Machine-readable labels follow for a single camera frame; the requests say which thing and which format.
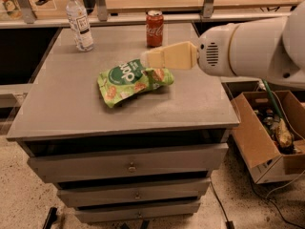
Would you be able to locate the grey drawer cabinet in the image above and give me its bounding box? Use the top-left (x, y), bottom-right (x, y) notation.
top-left (8, 26), bottom-right (238, 223)

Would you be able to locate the clear plastic water bottle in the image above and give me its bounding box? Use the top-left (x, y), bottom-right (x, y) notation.
top-left (66, 0), bottom-right (93, 52)

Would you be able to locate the red cola can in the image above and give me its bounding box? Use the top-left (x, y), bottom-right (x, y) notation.
top-left (146, 10), bottom-right (164, 47)

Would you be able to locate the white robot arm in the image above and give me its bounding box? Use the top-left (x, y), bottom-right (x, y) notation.
top-left (141, 2), bottom-right (305, 89)

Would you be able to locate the black floor cable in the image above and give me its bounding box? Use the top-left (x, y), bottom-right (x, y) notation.
top-left (209, 180), bottom-right (305, 229)

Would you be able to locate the cardboard box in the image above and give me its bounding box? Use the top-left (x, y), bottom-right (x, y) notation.
top-left (232, 91), bottom-right (305, 184)

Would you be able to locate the green stick in box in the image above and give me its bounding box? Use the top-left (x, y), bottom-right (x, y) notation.
top-left (262, 79), bottom-right (283, 118)

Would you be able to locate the black object on shelf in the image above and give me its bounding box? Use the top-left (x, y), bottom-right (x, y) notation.
top-left (35, 0), bottom-right (51, 6)

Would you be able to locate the green snack bag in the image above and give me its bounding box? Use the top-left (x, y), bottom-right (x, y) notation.
top-left (97, 59), bottom-right (174, 108)

